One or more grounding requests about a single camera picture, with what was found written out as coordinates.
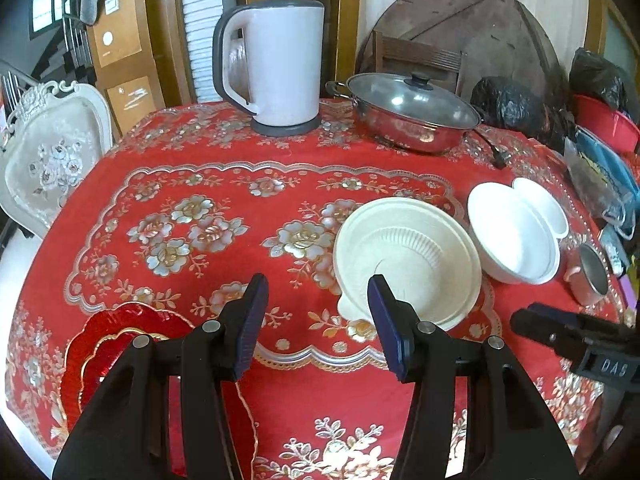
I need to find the red floral tablecloth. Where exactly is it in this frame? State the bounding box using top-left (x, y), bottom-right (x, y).
top-left (5, 102), bottom-right (637, 480)

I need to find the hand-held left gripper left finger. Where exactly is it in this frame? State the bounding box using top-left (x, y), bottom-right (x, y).
top-left (52, 273), bottom-right (270, 480)

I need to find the blue bag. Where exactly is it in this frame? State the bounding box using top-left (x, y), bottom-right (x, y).
top-left (575, 127), bottom-right (640, 240)

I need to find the wooden door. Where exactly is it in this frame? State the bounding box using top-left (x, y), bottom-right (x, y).
top-left (82, 0), bottom-right (193, 137)

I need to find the stainless steel pot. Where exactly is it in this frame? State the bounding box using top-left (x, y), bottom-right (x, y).
top-left (326, 80), bottom-right (486, 155)

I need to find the wooden chair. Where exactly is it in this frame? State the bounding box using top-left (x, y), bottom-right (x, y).
top-left (372, 30), bottom-right (464, 97)

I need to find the large red gold-rimmed plate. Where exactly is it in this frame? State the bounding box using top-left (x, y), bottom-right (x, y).
top-left (60, 304), bottom-right (259, 480)

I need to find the cream disposable bowl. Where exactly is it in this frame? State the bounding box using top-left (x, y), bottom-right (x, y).
top-left (336, 292), bottom-right (473, 332)
top-left (332, 197), bottom-right (482, 328)

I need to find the white slatted panel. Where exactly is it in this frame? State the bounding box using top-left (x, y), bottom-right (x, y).
top-left (180, 0), bottom-right (239, 104)

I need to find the glass pot lid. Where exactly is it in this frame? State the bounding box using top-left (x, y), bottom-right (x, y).
top-left (346, 72), bottom-right (482, 132)

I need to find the red plastic basin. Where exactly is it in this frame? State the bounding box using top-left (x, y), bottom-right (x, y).
top-left (572, 94), bottom-right (640, 155)

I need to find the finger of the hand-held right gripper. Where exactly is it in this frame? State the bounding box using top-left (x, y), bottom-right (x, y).
top-left (510, 302), bottom-right (601, 358)

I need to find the small white bowl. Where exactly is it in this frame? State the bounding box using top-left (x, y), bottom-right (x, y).
top-left (512, 177), bottom-right (570, 239)

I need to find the metal cup with pink handle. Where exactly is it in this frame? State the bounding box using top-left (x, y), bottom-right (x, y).
top-left (564, 242), bottom-right (610, 307)

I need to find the round wooden tabletop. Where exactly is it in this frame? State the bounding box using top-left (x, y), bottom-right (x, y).
top-left (357, 0), bottom-right (564, 137)

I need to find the small red gold-rimmed plate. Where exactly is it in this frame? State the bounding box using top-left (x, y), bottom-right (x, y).
top-left (82, 327), bottom-right (176, 397)

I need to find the metal stair railing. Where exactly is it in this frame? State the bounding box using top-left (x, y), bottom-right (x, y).
top-left (0, 0), bottom-right (95, 126)

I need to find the white ornate chair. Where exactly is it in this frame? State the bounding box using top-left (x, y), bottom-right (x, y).
top-left (0, 81), bottom-right (115, 241)

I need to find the purple box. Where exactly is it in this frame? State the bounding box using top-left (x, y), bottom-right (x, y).
top-left (620, 276), bottom-right (640, 312)

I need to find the clear plastic bag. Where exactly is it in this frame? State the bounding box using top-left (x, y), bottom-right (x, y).
top-left (564, 137), bottom-right (626, 222)

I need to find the black plastic bag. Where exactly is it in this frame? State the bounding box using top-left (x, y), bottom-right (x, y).
top-left (569, 47), bottom-right (629, 112)
top-left (470, 76), bottom-right (552, 137)

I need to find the white electric kettle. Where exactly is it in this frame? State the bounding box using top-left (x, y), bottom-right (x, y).
top-left (212, 0), bottom-right (326, 137)

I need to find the white labelled bottle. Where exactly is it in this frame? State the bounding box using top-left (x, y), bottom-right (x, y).
top-left (599, 224), bottom-right (627, 277)

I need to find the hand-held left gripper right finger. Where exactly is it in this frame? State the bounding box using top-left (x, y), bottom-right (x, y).
top-left (367, 274), bottom-right (583, 480)

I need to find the large white bowl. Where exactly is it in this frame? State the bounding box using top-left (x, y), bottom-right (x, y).
top-left (467, 182), bottom-right (561, 285)

